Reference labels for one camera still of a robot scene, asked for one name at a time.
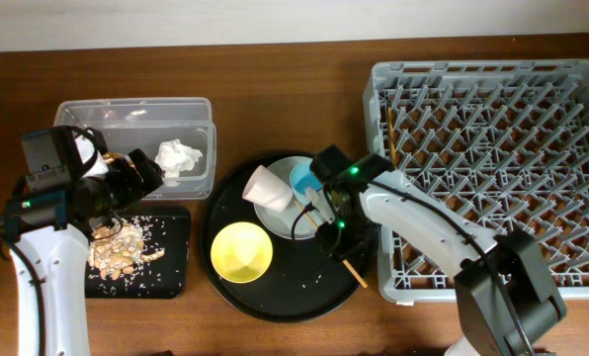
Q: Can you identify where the wooden chopstick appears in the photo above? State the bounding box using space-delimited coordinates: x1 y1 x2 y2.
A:
386 107 398 166
294 199 369 289

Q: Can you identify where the white napkin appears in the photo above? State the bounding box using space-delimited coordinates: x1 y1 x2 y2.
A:
154 139 203 178

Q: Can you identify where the blue plastic cup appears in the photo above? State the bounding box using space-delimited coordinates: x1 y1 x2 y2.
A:
290 162 322 201

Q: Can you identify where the grey dishwasher rack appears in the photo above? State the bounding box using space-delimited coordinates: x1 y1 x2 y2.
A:
363 59 589 300

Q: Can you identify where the pink plastic cup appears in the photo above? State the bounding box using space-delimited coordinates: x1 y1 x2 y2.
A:
242 165 294 212

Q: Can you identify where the clear plastic waste bin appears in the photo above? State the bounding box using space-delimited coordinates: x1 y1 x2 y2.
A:
54 97 216 201

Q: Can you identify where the food scraps and rice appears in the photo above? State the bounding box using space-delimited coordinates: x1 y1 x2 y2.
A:
86 215 182 293

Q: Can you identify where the round black serving tray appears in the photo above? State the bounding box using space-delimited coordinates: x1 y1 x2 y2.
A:
198 150 361 322

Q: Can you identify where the black rectangular tray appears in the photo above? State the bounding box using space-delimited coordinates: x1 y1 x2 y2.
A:
84 205 193 301

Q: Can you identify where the yellow bowl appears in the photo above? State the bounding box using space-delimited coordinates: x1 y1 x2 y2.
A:
210 222 273 284

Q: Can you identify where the grey ceramic plate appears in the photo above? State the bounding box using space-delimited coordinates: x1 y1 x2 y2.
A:
254 156 316 240

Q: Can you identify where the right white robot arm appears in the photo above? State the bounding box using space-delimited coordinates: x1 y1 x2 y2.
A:
310 145 566 355

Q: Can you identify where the gold foil wrapper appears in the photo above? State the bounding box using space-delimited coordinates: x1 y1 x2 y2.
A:
103 152 134 168

